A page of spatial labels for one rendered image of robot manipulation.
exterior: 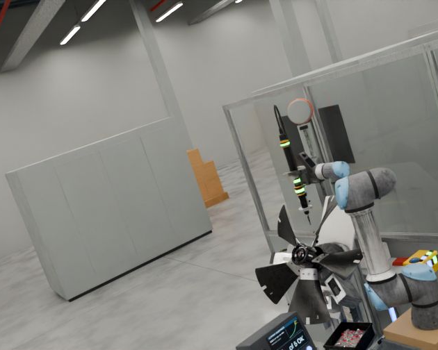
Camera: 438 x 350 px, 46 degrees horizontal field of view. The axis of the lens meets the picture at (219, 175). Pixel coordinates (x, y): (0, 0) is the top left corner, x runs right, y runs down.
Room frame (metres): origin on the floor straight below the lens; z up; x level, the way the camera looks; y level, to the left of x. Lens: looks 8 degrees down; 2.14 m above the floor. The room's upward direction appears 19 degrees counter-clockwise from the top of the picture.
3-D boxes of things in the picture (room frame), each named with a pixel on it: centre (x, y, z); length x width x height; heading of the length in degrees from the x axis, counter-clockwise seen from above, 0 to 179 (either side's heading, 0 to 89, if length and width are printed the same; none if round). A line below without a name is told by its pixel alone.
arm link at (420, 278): (1.89, -0.60, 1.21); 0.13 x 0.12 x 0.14; 85
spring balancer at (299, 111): (3.22, -0.61, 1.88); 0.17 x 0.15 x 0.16; 35
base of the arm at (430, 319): (1.89, -0.61, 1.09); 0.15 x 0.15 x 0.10
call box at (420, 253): (2.42, -0.81, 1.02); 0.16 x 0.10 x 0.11; 125
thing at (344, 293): (2.52, -0.41, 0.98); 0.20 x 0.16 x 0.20; 125
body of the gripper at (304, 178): (2.46, -0.42, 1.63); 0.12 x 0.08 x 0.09; 35
